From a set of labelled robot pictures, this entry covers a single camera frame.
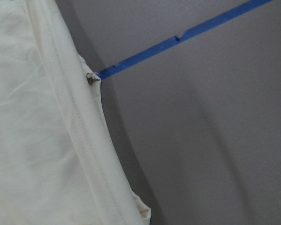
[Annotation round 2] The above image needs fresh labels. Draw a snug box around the yellow long sleeve shirt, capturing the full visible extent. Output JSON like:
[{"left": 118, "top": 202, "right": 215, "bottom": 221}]
[{"left": 0, "top": 0, "right": 151, "bottom": 225}]

